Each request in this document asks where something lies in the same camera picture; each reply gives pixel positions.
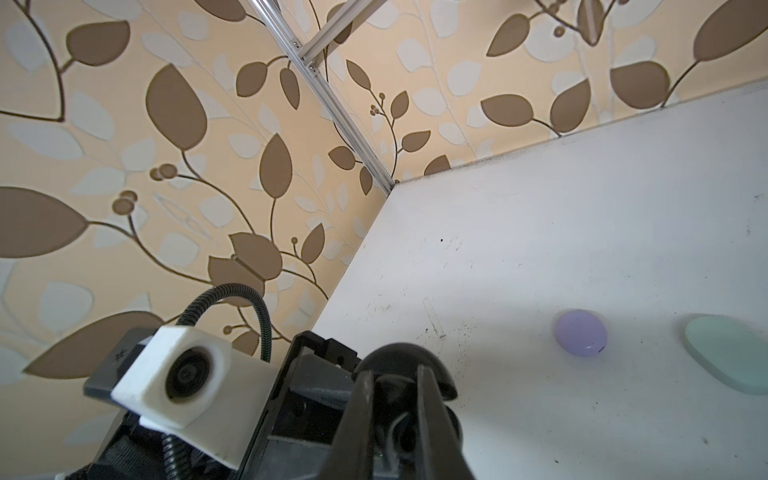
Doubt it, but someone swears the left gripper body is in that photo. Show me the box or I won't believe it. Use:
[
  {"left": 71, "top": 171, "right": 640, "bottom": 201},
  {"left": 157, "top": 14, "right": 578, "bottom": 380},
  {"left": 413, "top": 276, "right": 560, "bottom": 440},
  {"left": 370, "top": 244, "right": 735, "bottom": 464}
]
[{"left": 236, "top": 331, "right": 360, "bottom": 479}]

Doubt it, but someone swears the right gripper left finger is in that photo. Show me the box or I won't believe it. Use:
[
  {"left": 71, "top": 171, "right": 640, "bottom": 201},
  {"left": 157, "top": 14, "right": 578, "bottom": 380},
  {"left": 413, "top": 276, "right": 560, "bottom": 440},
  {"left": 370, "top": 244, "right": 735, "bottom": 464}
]
[{"left": 317, "top": 371, "right": 375, "bottom": 480}]

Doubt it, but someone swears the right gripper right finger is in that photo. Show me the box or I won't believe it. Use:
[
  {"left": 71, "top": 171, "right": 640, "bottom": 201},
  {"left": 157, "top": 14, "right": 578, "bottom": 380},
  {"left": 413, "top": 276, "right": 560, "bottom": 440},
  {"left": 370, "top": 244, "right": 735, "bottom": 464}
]
[{"left": 415, "top": 365, "right": 474, "bottom": 480}]

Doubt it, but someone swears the purple charging case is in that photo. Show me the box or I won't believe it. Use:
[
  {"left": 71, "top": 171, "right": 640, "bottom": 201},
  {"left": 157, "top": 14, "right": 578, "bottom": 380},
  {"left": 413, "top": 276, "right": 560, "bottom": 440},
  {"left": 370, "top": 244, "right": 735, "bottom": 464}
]
[{"left": 553, "top": 310, "right": 608, "bottom": 358}]

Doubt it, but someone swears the mint green charging case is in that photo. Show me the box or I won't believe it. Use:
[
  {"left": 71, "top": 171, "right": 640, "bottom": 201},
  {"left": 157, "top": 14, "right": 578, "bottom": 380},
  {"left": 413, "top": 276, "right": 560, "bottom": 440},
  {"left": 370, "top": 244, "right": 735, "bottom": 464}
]
[{"left": 683, "top": 316, "right": 767, "bottom": 395}]

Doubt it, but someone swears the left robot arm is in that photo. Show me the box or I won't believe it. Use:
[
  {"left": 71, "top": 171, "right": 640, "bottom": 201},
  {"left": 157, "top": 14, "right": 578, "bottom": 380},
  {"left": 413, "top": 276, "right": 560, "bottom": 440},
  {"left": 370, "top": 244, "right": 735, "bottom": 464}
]
[{"left": 75, "top": 283, "right": 359, "bottom": 479}]

